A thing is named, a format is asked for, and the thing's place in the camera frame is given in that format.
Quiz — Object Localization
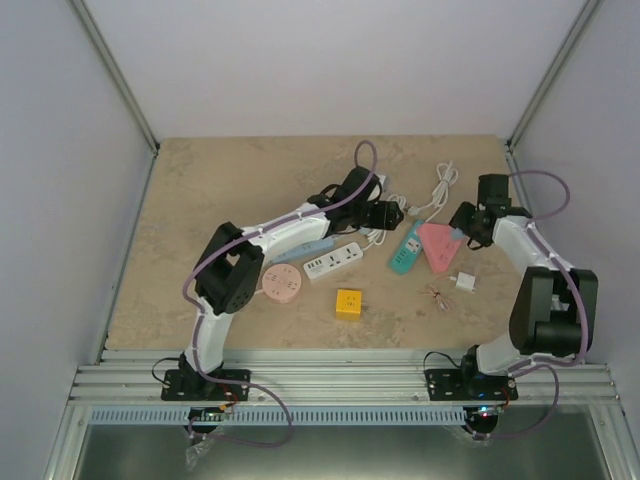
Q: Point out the white coiled cable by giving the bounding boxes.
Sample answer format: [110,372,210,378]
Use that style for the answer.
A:
[362,193,409,250]

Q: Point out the teal power strip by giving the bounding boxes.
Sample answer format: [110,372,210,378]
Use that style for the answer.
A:
[389,220,424,275]

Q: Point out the yellow cube socket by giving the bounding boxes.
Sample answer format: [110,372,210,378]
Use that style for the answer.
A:
[334,289,363,321]

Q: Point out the white power strip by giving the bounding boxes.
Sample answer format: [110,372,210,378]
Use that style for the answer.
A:
[303,242,364,282]

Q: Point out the pink triangular power strip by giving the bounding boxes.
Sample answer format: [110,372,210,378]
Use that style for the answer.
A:
[417,223,464,274]

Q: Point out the pink round power strip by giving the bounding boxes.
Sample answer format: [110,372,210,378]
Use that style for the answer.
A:
[261,264,302,304]

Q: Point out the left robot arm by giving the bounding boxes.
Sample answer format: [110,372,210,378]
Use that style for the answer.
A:
[179,166,404,399]

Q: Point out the pink braided cable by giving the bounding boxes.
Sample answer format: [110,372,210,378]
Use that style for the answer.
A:
[418,282,457,314]

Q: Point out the aluminium rail frame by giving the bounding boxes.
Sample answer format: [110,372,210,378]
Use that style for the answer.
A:
[45,349,639,479]

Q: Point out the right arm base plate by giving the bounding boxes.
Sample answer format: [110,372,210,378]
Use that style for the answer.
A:
[424,368,519,402]

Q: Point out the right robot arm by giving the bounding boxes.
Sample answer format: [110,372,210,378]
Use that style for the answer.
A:
[449,174,598,399]

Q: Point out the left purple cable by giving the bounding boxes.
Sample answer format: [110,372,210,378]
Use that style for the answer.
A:
[182,140,381,449]

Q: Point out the small blue charger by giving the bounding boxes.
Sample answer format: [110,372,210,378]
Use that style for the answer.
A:
[451,228,466,240]

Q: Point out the light blue power strip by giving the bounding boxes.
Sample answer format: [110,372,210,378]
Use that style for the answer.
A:
[270,237,335,264]

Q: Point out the white charger with cable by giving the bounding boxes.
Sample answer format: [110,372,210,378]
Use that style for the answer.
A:
[448,272,476,293]

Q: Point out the purple cable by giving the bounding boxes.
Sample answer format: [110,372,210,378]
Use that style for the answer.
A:
[182,140,381,449]
[472,170,586,441]

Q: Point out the blue slotted cable duct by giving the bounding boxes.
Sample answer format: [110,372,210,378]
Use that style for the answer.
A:
[89,406,466,426]

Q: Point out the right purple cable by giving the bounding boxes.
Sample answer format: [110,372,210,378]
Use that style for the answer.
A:
[472,170,586,441]

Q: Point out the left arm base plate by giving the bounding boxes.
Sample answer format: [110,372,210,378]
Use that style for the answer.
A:
[160,369,251,403]

